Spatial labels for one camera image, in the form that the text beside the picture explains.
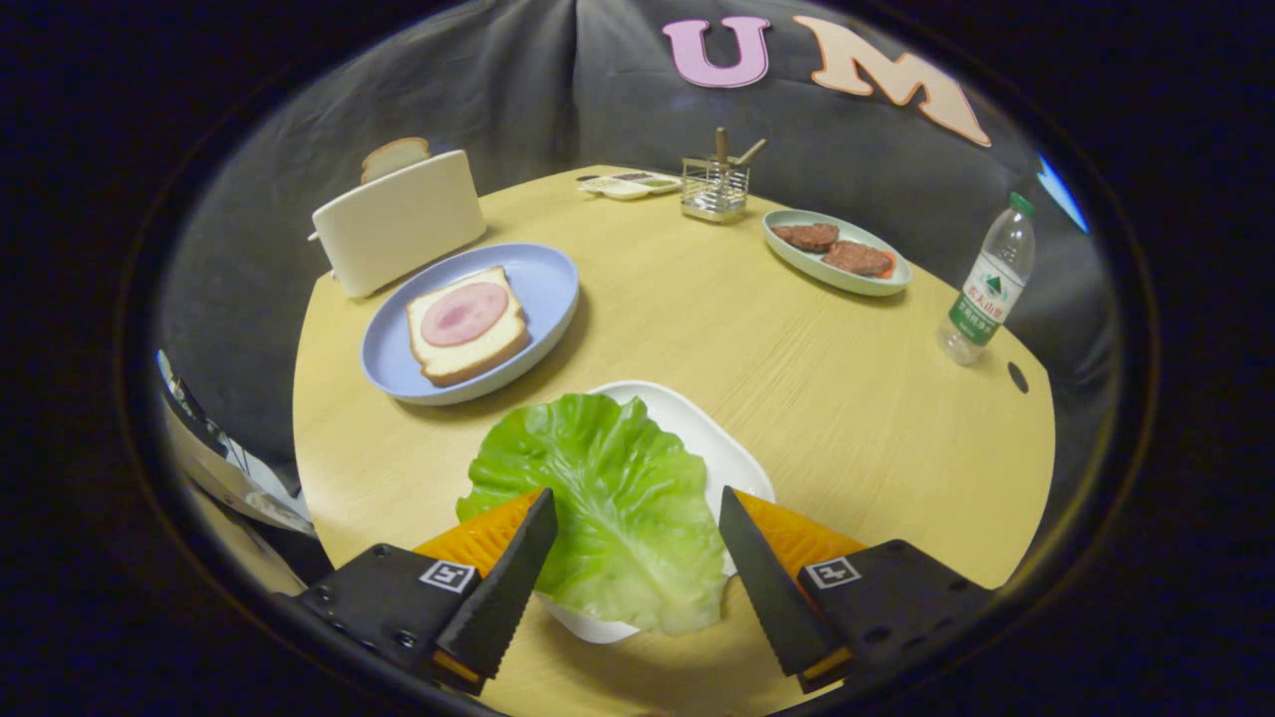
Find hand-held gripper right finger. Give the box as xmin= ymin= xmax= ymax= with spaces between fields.
xmin=719 ymin=486 xmax=997 ymax=694

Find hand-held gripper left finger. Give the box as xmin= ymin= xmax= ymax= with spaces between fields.
xmin=296 ymin=488 xmax=559 ymax=696

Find green lettuce leaf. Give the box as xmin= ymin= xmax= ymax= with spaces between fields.
xmin=456 ymin=392 xmax=729 ymax=637

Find plain white bread slice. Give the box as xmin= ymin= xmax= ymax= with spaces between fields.
xmin=361 ymin=137 xmax=432 ymax=185

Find white plate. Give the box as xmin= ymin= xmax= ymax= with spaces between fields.
xmin=535 ymin=379 xmax=777 ymax=645

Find bread slice under ham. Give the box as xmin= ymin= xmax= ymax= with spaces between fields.
xmin=405 ymin=266 xmax=531 ymax=388

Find pink ham slice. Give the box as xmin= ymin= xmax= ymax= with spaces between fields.
xmin=420 ymin=282 xmax=510 ymax=348

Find pale crumpled sheet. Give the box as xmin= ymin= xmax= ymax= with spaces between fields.
xmin=159 ymin=349 xmax=320 ymax=539

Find blue plate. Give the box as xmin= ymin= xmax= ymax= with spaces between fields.
xmin=360 ymin=242 xmax=581 ymax=406

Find pale green plate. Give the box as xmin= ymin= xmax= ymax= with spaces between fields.
xmin=763 ymin=208 xmax=913 ymax=298

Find brown meat patty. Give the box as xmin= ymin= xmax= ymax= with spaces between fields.
xmin=822 ymin=240 xmax=894 ymax=279
xmin=772 ymin=222 xmax=841 ymax=253

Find clear water bottle green label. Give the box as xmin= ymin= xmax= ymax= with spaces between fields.
xmin=937 ymin=192 xmax=1037 ymax=367

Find white toaster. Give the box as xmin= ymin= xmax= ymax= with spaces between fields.
xmin=309 ymin=149 xmax=488 ymax=300

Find white divided seasoning tray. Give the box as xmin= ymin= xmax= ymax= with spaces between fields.
xmin=578 ymin=171 xmax=683 ymax=201

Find black backdrop cloth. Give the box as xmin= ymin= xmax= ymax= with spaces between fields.
xmin=159 ymin=0 xmax=1122 ymax=519

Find metal wire utensil holder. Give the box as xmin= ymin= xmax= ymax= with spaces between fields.
xmin=680 ymin=156 xmax=751 ymax=225

